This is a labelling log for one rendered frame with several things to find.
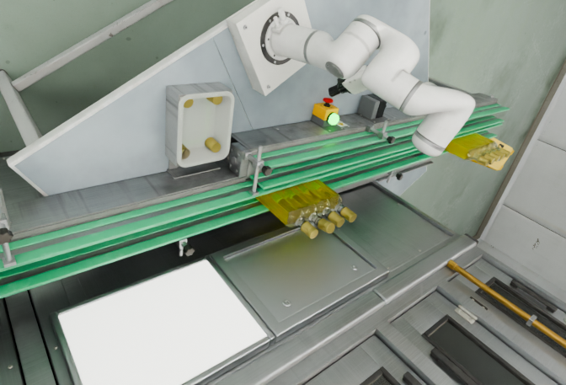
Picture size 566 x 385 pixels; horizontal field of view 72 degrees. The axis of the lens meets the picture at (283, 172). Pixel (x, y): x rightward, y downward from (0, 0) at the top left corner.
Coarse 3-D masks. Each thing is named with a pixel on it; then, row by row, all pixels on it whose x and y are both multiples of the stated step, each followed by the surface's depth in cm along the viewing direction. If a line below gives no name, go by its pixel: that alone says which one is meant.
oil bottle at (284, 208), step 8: (272, 192) 128; (280, 192) 129; (264, 200) 129; (272, 200) 125; (280, 200) 125; (288, 200) 125; (272, 208) 126; (280, 208) 123; (288, 208) 121; (296, 208) 122; (280, 216) 123; (288, 216) 120; (296, 216) 120; (288, 224) 121
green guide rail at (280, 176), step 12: (480, 120) 220; (492, 120) 223; (504, 120) 228; (384, 144) 168; (396, 144) 171; (408, 144) 173; (336, 156) 150; (348, 156) 153; (360, 156) 154; (372, 156) 156; (276, 168) 134; (288, 168) 136; (300, 168) 138; (312, 168) 138; (324, 168) 140; (336, 168) 143; (264, 180) 127; (276, 180) 127; (288, 180) 129
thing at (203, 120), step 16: (192, 96) 105; (208, 96) 109; (224, 96) 116; (192, 112) 116; (208, 112) 120; (224, 112) 118; (192, 128) 119; (208, 128) 123; (224, 128) 120; (192, 144) 122; (224, 144) 122; (192, 160) 117; (208, 160) 120
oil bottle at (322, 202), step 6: (294, 186) 134; (300, 186) 133; (306, 186) 134; (306, 192) 131; (312, 192) 132; (318, 192) 132; (312, 198) 128; (318, 198) 129; (324, 198) 130; (318, 204) 127; (324, 204) 127; (318, 210) 127
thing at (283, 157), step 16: (480, 112) 208; (496, 112) 214; (400, 128) 168; (416, 128) 170; (320, 144) 140; (336, 144) 143; (352, 144) 144; (368, 144) 149; (272, 160) 123; (288, 160) 125
